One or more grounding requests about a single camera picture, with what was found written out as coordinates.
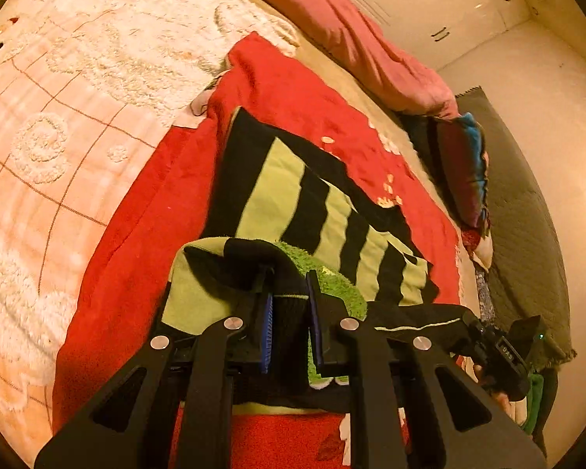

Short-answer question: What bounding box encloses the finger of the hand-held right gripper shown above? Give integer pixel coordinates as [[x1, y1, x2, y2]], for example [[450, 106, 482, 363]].
[[461, 320, 496, 355]]

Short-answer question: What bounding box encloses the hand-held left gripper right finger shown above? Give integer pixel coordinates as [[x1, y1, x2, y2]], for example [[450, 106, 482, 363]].
[[305, 270, 550, 469]]

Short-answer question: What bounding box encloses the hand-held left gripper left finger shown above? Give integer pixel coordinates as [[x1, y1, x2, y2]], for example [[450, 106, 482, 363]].
[[34, 261, 277, 469]]

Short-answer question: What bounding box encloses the green black striped frog sweater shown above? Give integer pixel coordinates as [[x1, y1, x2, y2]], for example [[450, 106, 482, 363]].
[[159, 106, 470, 414]]

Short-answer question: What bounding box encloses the blue patterned cloth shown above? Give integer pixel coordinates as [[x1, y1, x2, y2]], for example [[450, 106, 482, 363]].
[[473, 264, 495, 326]]

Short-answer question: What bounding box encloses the cream pillow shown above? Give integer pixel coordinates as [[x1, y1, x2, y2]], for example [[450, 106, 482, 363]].
[[473, 234, 495, 270]]

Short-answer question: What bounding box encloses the red patterned cloth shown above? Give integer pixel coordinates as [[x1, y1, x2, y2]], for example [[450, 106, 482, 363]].
[[461, 227, 484, 251]]

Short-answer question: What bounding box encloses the grey quilted headboard cushion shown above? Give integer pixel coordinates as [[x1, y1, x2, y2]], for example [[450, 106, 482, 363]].
[[456, 85, 577, 367]]

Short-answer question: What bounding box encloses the red floral blanket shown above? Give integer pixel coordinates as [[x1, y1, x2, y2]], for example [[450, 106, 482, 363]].
[[51, 32, 474, 469]]

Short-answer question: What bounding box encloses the multicoloured striped pillow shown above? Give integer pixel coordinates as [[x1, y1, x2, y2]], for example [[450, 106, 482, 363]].
[[405, 112, 491, 228]]

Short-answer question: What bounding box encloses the pink duvet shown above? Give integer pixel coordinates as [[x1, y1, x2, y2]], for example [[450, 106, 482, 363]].
[[220, 0, 462, 118]]

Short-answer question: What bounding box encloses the peach checked fluffy blanket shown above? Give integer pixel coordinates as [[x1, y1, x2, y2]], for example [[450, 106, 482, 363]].
[[0, 0, 298, 450]]

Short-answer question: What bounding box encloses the white wardrobe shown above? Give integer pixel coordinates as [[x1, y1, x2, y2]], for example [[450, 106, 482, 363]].
[[313, 0, 533, 74]]

